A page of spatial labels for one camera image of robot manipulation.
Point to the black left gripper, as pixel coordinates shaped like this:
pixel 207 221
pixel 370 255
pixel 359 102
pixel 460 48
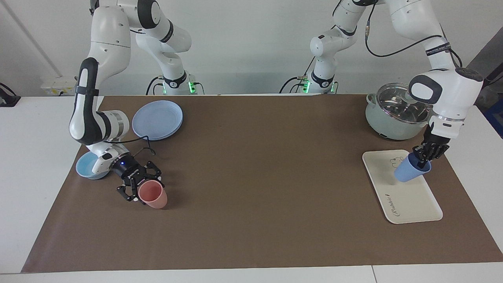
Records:
pixel 435 142

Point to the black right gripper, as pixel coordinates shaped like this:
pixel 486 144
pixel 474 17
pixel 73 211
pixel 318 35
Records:
pixel 125 167

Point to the pink plastic cup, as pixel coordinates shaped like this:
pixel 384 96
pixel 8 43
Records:
pixel 154 195

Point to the blue plastic cup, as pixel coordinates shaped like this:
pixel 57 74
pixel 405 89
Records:
pixel 406 171

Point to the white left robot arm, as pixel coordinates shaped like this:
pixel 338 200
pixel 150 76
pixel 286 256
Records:
pixel 444 90

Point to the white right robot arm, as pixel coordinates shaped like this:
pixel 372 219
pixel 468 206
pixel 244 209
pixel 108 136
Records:
pixel 106 51

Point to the cream rabbit print tray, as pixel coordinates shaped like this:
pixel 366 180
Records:
pixel 408 200

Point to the pale green electric pot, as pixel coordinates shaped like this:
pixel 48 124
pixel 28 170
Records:
pixel 387 125

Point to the light blue bowl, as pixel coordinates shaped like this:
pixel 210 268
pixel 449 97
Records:
pixel 87 167

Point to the glass pot lid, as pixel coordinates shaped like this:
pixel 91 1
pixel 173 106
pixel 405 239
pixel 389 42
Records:
pixel 393 104

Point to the pale blue plate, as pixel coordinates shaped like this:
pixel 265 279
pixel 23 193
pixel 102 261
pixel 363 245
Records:
pixel 157 120

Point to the blue box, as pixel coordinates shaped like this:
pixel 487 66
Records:
pixel 496 118

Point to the black stand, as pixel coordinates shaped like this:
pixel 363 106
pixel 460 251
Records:
pixel 493 78

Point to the brown table mat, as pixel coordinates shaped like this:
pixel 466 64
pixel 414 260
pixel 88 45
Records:
pixel 255 196

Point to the black clamp device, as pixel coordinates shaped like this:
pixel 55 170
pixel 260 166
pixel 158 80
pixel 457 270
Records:
pixel 8 98

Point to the white wall power strip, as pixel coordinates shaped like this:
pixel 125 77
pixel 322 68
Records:
pixel 59 84

